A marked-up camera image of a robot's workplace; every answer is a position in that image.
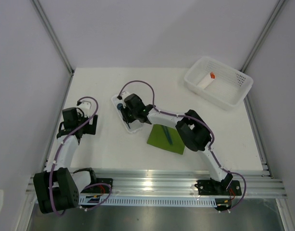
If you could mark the white slotted cable duct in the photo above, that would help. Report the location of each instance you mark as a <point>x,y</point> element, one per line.
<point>161,201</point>

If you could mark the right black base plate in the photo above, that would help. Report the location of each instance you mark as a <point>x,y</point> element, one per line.
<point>214,188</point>

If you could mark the large white perforated basket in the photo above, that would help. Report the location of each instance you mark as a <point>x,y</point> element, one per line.
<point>229,88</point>

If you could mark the dark blue plastic fork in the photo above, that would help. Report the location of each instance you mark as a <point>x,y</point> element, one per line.
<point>167,133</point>

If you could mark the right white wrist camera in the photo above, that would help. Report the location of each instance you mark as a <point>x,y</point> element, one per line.
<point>124,95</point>

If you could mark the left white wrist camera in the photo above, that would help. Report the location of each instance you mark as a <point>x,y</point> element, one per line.
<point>85,108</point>

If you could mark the green paper napkin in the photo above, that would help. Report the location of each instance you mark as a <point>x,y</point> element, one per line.
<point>167,139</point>

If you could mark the dark blue plastic spoon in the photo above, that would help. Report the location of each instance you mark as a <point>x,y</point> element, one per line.
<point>124,113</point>

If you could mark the left aluminium frame post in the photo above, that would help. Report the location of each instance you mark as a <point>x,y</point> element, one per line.
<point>52,35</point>

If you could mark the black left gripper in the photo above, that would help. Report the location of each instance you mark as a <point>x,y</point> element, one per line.
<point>90,128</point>

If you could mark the white slotted cutlery tray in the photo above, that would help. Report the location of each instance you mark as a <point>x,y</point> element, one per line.
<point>135,125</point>

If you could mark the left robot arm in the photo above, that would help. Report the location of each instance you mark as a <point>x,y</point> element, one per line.
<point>56,188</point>

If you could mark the right aluminium frame post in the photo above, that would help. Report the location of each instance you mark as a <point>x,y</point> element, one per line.
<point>271,21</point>

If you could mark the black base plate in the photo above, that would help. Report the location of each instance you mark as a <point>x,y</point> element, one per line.
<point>98,186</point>
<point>214,188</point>

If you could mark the aluminium mounting rail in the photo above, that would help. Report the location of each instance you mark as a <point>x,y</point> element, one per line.
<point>167,183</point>

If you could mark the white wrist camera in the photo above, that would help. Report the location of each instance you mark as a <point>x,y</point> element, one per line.
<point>124,95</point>
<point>85,108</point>

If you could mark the aluminium frame post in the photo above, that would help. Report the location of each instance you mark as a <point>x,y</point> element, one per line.
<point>52,35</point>
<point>271,21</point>

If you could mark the white roll with orange cap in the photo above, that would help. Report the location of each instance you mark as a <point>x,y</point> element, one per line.
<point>207,80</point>

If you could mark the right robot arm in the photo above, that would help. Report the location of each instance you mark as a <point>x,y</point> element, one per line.
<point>193,131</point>

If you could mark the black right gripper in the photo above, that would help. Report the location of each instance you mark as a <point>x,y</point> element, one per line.
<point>124,111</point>

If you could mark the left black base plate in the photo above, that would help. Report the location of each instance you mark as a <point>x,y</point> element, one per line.
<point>98,186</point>

